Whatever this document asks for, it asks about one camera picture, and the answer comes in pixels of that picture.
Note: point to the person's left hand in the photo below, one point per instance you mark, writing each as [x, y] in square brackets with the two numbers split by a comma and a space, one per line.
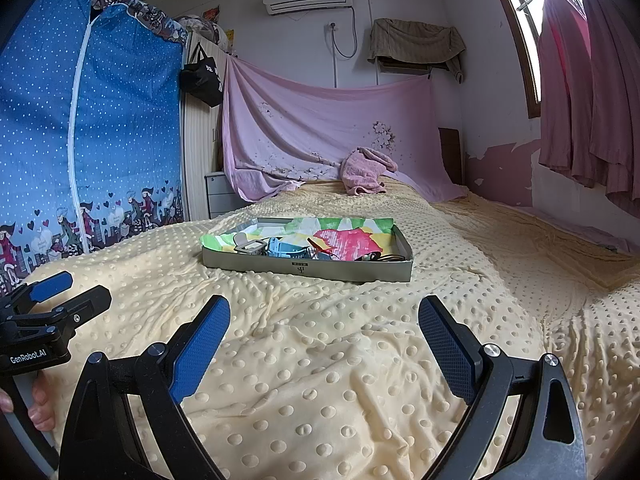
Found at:
[41, 410]

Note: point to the pink curtain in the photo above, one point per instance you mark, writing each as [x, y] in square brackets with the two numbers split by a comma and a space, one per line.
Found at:
[590, 110]

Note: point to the beige hair claw clip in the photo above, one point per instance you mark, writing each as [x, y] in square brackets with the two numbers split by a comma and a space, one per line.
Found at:
[249, 246]

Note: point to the blue dotted fabric wardrobe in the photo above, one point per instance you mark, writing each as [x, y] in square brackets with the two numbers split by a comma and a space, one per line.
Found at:
[125, 135]

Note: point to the window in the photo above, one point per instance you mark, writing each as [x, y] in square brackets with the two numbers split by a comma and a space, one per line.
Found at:
[527, 25]

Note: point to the pink towel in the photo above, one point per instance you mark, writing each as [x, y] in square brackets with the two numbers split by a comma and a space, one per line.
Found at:
[365, 170]

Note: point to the grey drawer cabinet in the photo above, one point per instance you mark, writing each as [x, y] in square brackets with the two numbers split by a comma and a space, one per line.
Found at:
[222, 195]

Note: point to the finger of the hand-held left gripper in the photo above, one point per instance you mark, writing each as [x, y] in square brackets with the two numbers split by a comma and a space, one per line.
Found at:
[85, 307]
[50, 284]

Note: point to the grey shallow tray box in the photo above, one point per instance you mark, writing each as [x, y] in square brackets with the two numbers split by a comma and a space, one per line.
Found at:
[310, 270]

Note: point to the black hanging bag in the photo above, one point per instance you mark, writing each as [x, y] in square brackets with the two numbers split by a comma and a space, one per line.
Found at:
[202, 80]

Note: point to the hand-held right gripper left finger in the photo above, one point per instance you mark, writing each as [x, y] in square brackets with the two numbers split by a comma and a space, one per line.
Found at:
[200, 350]

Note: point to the light wooden cabinet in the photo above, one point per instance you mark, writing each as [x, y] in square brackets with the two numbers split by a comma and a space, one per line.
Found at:
[197, 160]

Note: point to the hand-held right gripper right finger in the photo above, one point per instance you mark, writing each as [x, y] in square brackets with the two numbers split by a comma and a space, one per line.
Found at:
[450, 350]

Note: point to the brown wall board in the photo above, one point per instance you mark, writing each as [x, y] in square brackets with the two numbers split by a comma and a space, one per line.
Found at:
[451, 155]

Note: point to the beige hanging cloth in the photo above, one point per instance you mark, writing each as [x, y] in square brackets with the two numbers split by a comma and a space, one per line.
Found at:
[415, 40]

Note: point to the pink wall sheet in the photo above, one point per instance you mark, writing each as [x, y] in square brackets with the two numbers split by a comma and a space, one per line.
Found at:
[310, 130]

